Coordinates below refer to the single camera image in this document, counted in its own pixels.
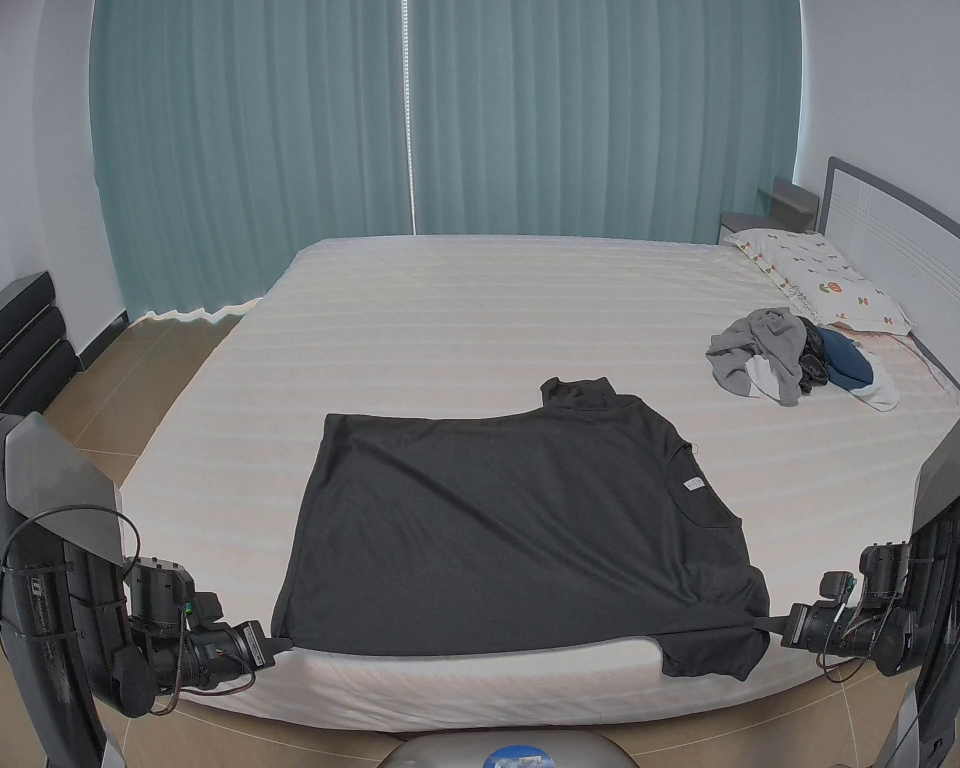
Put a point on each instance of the bed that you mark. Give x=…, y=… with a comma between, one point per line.
x=487, y=337

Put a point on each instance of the grey bedside table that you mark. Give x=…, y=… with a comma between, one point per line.
x=791, y=199

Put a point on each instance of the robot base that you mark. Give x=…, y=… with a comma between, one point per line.
x=450, y=754

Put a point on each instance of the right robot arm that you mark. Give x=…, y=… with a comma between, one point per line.
x=937, y=600

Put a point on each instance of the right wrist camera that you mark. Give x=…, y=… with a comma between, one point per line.
x=836, y=589

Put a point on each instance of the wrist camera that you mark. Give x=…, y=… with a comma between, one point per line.
x=836, y=589
x=206, y=609

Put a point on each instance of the white printed pillow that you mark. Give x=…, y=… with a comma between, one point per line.
x=817, y=274

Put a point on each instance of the black T-shirt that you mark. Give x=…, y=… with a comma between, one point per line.
x=487, y=540

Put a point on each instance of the black chest of drawers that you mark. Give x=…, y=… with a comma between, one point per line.
x=34, y=345

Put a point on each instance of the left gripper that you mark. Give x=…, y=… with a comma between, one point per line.
x=247, y=649

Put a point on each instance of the blue-green curtain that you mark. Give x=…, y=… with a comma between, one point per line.
x=600, y=120
x=247, y=150

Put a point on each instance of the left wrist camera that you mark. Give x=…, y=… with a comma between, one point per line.
x=206, y=609

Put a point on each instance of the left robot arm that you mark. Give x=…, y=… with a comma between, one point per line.
x=60, y=487

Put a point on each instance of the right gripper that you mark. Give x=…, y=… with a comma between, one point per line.
x=804, y=626

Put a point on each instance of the pile of clothes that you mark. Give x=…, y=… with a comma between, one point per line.
x=765, y=345

